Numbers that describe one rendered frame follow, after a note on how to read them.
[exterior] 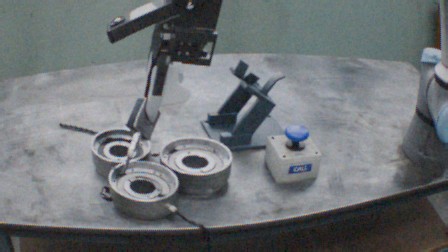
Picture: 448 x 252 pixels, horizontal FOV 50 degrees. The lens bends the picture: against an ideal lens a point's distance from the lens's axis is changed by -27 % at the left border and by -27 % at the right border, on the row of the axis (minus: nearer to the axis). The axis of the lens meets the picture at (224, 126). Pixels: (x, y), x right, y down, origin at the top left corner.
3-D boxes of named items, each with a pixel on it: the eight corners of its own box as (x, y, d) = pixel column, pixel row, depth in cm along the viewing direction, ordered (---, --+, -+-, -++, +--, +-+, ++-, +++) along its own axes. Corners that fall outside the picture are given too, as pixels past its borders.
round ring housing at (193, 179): (244, 178, 96) (246, 154, 94) (199, 206, 89) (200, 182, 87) (189, 152, 102) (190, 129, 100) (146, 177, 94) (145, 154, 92)
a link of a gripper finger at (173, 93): (187, 131, 91) (197, 68, 88) (147, 128, 89) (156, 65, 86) (182, 123, 94) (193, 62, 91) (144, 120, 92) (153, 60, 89)
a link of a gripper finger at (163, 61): (163, 99, 87) (174, 39, 84) (153, 99, 86) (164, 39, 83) (158, 89, 91) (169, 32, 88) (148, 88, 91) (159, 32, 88)
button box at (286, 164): (277, 185, 95) (281, 157, 93) (264, 161, 101) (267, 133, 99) (322, 178, 97) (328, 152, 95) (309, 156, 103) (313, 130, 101)
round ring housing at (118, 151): (83, 157, 97) (82, 136, 95) (132, 144, 102) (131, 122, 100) (108, 190, 89) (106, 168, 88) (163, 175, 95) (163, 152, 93)
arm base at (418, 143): (434, 131, 115) (441, 93, 110) (460, 164, 102) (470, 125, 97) (392, 137, 111) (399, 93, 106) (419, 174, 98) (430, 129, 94)
